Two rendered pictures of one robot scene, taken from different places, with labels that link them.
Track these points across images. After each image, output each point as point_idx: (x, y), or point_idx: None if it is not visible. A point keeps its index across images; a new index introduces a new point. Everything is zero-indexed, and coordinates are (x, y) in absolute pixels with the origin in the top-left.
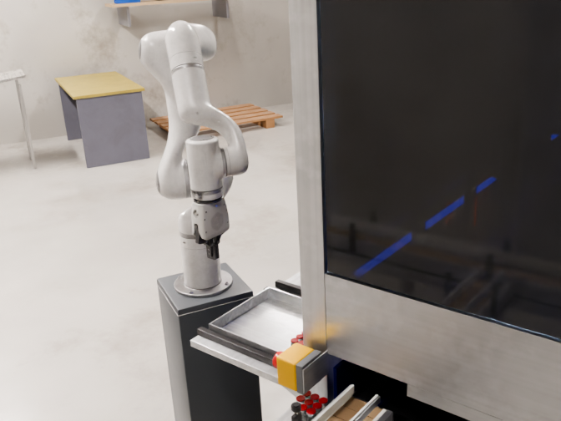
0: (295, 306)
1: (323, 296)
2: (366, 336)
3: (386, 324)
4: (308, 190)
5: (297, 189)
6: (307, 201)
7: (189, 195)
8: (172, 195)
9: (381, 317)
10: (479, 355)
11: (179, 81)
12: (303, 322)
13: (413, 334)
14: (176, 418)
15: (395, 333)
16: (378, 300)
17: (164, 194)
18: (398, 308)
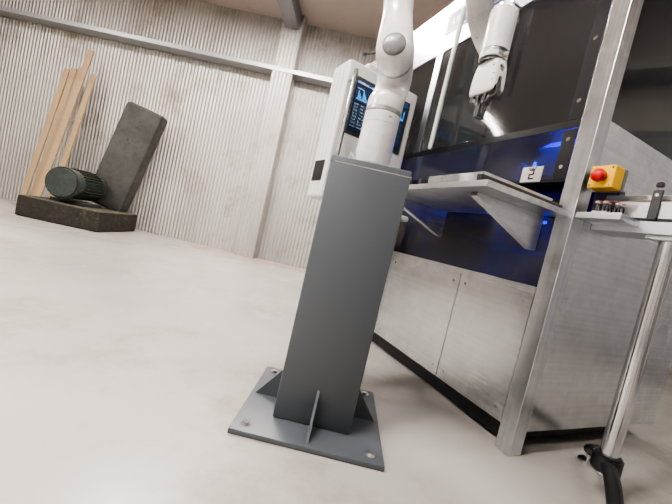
0: None
1: (606, 136)
2: (617, 163)
3: (628, 155)
4: (620, 63)
5: (616, 60)
6: (618, 70)
7: (404, 74)
8: (407, 62)
9: (627, 150)
10: (654, 171)
11: None
12: (590, 155)
13: (636, 161)
14: (304, 328)
15: (629, 161)
16: (629, 140)
17: (405, 56)
18: (635, 145)
